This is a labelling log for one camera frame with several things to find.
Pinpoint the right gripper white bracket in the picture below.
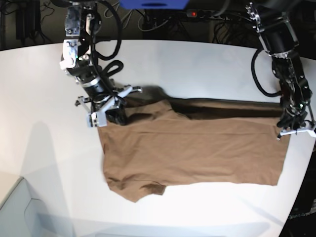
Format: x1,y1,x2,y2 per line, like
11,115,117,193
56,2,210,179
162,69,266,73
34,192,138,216
75,85,143,128

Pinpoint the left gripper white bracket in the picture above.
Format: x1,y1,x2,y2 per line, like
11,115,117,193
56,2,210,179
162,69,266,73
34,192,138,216
276,112,316,142

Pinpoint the brown t-shirt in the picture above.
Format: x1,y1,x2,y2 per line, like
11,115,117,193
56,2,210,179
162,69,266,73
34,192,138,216
98,97,290,202

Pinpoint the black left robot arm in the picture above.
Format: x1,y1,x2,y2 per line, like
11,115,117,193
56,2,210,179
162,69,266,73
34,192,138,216
245,0,316,139

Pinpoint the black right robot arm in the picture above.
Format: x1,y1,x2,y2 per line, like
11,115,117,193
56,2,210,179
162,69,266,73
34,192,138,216
60,0,142,127

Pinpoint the blue box at table edge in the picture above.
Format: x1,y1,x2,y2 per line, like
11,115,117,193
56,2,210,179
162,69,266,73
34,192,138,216
119,0,189,9

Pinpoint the black equipment on floor left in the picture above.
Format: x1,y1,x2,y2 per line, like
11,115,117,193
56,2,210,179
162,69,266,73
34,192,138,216
15,0,40,44

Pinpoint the white bin at table corner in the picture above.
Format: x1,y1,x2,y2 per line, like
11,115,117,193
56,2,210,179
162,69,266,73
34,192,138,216
0,178,76,237

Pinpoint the white power strip red switch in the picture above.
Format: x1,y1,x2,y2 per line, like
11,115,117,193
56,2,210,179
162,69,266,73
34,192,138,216
186,9,242,21

